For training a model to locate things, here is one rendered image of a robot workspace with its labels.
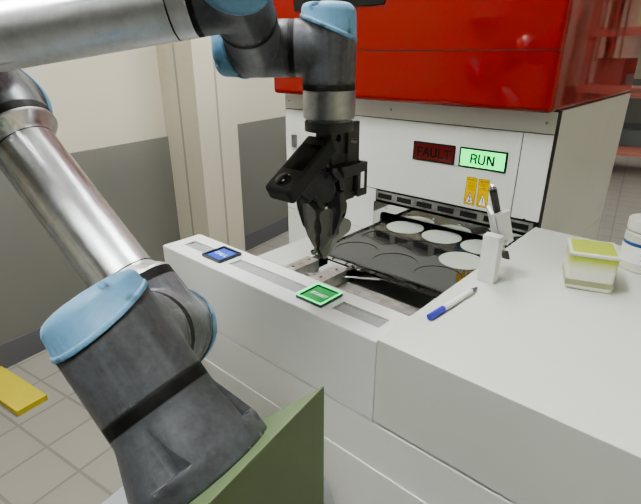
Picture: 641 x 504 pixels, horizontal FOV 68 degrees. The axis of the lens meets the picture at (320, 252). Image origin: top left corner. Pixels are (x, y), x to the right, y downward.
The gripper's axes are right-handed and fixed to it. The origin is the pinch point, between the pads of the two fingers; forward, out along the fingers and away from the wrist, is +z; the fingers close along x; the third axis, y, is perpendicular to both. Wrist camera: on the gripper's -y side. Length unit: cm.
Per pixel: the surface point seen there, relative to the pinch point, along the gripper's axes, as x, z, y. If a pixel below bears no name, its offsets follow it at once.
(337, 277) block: 10.7, 14.1, 17.4
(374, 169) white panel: 31, 1, 58
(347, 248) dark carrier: 19.4, 14.3, 31.6
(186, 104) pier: 182, -5, 98
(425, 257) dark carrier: 2.4, 14.3, 39.0
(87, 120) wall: 193, 0, 49
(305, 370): -0.8, 19.7, -4.6
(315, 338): -3.1, 12.5, -4.6
